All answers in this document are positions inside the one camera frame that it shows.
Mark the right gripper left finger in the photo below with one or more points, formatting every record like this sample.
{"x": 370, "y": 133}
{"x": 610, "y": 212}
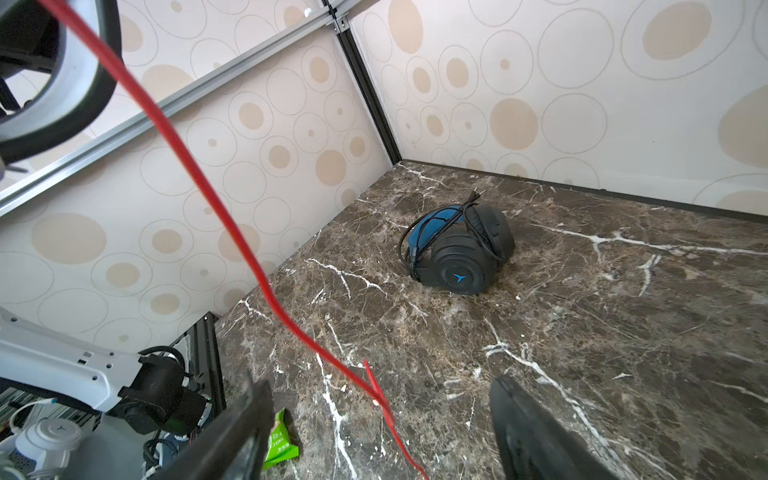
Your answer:
{"x": 235, "y": 444}

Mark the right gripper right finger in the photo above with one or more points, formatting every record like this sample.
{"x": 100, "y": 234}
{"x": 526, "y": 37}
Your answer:
{"x": 531, "y": 442}

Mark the green snack packet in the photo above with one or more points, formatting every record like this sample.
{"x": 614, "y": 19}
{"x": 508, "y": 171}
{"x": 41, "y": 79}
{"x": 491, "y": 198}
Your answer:
{"x": 281, "y": 447}

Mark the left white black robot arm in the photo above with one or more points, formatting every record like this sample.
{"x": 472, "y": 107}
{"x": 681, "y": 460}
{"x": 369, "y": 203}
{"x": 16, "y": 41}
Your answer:
{"x": 146, "y": 391}

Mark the black blue headphones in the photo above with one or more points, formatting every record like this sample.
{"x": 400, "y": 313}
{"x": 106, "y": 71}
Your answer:
{"x": 458, "y": 247}

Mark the left aluminium rail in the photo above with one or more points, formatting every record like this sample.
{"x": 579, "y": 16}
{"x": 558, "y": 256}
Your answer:
{"x": 334, "y": 15}

